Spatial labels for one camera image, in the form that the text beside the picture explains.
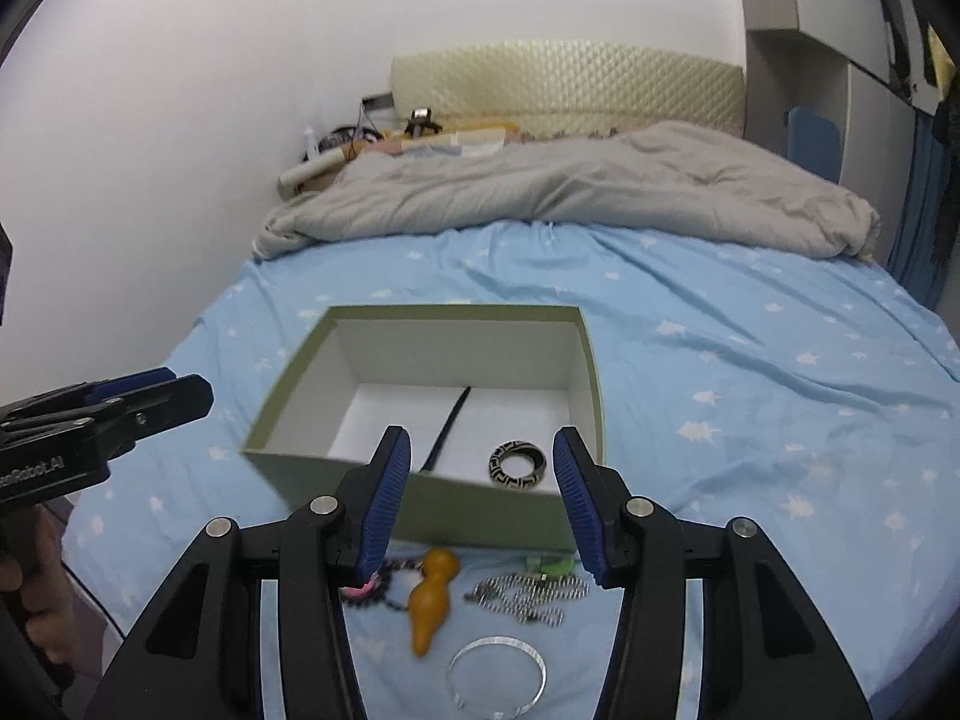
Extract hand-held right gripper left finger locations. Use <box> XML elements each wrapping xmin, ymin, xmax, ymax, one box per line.
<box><xmin>82</xmin><ymin>426</ymin><xmax>413</xmax><ymax>720</ymax></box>

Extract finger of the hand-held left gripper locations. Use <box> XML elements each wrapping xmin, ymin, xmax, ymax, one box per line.
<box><xmin>0</xmin><ymin>367</ymin><xmax>178</xmax><ymax>428</ymax></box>
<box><xmin>0</xmin><ymin>375</ymin><xmax>215</xmax><ymax>467</ymax></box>

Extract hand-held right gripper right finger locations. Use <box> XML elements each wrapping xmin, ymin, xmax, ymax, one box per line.
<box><xmin>551</xmin><ymin>426</ymin><xmax>875</xmax><ymax>720</ymax></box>

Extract pink black beaded bracelet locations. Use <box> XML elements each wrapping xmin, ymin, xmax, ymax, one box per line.
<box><xmin>339</xmin><ymin>559</ymin><xmax>421</xmax><ymax>612</ymax></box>

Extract green cardboard box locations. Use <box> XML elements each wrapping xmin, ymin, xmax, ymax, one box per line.
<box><xmin>241</xmin><ymin>305</ymin><xmax>607</xmax><ymax>552</ymax></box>

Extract silver ball chain necklace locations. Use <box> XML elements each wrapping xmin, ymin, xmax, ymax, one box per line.
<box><xmin>463</xmin><ymin>572</ymin><xmax>593</xmax><ymax>627</ymax></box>

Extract orange gourd pendant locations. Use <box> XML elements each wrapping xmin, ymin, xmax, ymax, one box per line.
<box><xmin>409</xmin><ymin>549</ymin><xmax>460</xmax><ymax>657</ymax></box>

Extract clear acrylic bangle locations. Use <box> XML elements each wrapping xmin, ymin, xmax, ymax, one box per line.
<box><xmin>448</xmin><ymin>637</ymin><xmax>547</xmax><ymax>713</ymax></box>

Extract person's left hand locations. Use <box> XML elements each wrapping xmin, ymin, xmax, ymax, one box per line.
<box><xmin>22</xmin><ymin>519</ymin><xmax>74</xmax><ymax>685</ymax></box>

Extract black patterned bangle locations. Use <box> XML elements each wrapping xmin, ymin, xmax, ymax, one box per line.
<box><xmin>487</xmin><ymin>437</ymin><xmax>548</xmax><ymax>491</ymax></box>

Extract black stick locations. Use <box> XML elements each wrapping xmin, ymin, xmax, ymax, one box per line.
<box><xmin>424</xmin><ymin>386</ymin><xmax>472</xmax><ymax>473</ymax></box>

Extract blue star print bedsheet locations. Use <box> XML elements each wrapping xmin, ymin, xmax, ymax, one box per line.
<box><xmin>60</xmin><ymin>221</ymin><xmax>960</xmax><ymax>720</ymax></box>

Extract white rolled tube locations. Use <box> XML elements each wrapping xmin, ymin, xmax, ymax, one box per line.
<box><xmin>279</xmin><ymin>146</ymin><xmax>353</xmax><ymax>196</ymax></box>

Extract grey duvet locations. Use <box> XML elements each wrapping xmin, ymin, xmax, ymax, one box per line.
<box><xmin>251</xmin><ymin>120</ymin><xmax>882</xmax><ymax>263</ymax></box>

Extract light wooden box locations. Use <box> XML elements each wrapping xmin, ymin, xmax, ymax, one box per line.
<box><xmin>442</xmin><ymin>120</ymin><xmax>520</xmax><ymax>152</ymax></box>

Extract cream quilted headboard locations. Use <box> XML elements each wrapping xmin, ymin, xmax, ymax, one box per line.
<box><xmin>388</xmin><ymin>40</ymin><xmax>745</xmax><ymax>137</ymax></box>

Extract blue chair back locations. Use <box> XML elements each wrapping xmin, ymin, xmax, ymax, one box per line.
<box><xmin>787</xmin><ymin>106</ymin><xmax>842</xmax><ymax>182</ymax></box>

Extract blue curtain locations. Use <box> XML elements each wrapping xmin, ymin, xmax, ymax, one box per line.
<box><xmin>891</xmin><ymin>105</ymin><xmax>960</xmax><ymax>305</ymax></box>

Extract black cables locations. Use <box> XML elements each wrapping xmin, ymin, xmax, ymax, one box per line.
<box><xmin>319</xmin><ymin>122</ymin><xmax>377</xmax><ymax>152</ymax></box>

